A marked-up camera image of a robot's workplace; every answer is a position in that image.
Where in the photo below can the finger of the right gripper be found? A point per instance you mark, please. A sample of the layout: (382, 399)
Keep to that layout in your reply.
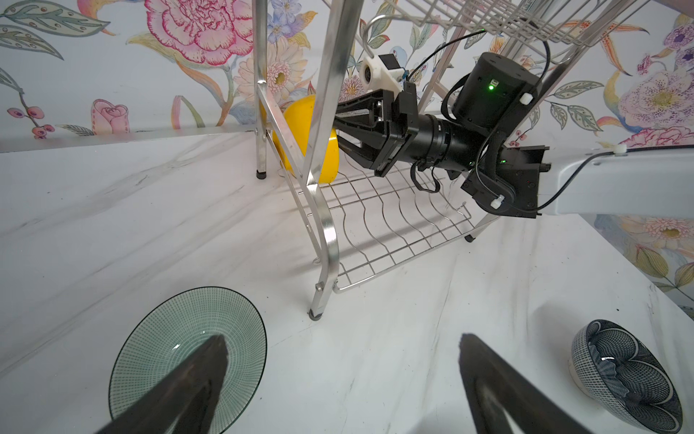
(365, 111)
(364, 147)

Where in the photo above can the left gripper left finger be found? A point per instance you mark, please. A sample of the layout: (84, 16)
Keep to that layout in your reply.
(185, 400)

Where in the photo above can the steel two-tier dish rack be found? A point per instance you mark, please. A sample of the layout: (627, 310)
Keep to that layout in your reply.
(547, 38)

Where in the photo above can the green glass bowl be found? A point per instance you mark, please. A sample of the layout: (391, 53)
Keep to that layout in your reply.
(174, 330)

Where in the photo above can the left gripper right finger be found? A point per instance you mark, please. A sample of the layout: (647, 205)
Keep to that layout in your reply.
(498, 394)

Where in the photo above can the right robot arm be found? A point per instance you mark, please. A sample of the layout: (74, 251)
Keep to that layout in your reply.
(469, 141)

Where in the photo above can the dark blue patterned bowl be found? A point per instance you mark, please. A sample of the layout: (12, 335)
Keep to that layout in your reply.
(611, 366)

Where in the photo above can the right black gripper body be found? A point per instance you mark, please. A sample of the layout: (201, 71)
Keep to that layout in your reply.
(401, 123)

